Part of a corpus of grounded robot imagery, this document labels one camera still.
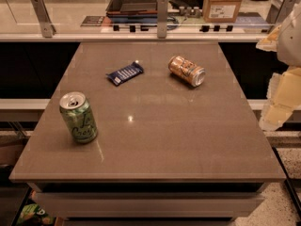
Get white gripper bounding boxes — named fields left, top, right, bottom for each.
left=256, top=4, right=301, bottom=131

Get orange soda can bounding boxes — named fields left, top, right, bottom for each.
left=168, top=56, right=206, bottom=88

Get green soda can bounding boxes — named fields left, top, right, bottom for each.
left=59, top=91, right=98, bottom=144

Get cardboard box with label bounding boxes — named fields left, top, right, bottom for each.
left=202, top=0, right=242, bottom=23

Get dark open tray bin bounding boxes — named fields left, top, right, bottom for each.
left=106, top=0, right=157, bottom=15

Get blue snack bar wrapper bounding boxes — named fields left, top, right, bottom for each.
left=106, top=61, right=144, bottom=86

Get green snack bag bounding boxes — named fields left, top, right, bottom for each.
left=16, top=203, right=55, bottom=226

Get right metal glass bracket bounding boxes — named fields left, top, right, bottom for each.
left=266, top=0, right=297, bottom=31

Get metal glass bracket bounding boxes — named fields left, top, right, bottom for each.
left=157, top=0, right=168, bottom=39
left=266, top=0, right=297, bottom=31
left=30, top=0, right=56, bottom=38

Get middle metal glass bracket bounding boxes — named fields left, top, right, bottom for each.
left=157, top=0, right=168, bottom=39

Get left metal glass bracket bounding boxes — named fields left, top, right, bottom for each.
left=30, top=0, right=56, bottom=38

